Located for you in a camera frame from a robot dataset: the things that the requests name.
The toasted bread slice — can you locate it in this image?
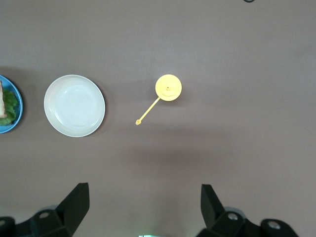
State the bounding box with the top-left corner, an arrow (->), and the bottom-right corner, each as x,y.
0,80 -> 7,119

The beige round plate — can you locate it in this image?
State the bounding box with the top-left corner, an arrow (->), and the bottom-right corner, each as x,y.
43,74 -> 106,138

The blue round plate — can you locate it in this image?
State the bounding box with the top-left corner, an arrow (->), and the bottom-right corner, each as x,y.
0,75 -> 24,134

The green lettuce leaf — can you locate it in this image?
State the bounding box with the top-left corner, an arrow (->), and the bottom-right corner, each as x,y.
0,88 -> 20,126

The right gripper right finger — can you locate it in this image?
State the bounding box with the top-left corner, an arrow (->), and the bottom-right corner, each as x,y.
196,184 -> 301,237

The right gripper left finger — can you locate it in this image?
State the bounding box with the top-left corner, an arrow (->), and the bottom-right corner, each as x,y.
0,183 -> 89,237

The yellow squeeze bottle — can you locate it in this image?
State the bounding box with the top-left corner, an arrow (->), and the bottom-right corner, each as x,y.
135,74 -> 183,126

